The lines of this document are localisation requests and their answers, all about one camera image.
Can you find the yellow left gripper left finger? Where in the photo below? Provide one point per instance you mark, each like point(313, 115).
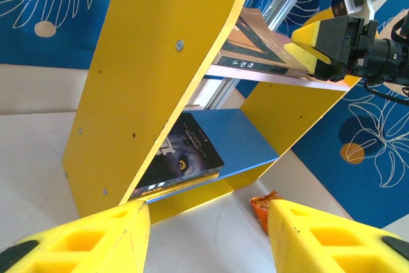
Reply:
point(73, 247)

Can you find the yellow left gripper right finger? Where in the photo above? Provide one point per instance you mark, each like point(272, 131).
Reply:
point(319, 247)

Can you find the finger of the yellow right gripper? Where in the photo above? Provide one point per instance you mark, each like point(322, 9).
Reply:
point(308, 33)
point(308, 57)

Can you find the tan scroll cover book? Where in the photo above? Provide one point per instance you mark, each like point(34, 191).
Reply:
point(255, 46)

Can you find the black antler cover book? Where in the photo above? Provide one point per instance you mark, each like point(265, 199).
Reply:
point(159, 192)

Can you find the dark wolf eye book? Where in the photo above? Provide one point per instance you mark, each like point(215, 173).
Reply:
point(191, 148)

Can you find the orange snack packet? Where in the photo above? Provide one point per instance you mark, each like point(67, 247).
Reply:
point(262, 209)

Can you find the yellow blue pink wooden bookshelf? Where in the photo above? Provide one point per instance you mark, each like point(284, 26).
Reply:
point(143, 78)

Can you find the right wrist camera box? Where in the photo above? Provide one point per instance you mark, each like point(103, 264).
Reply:
point(351, 1)

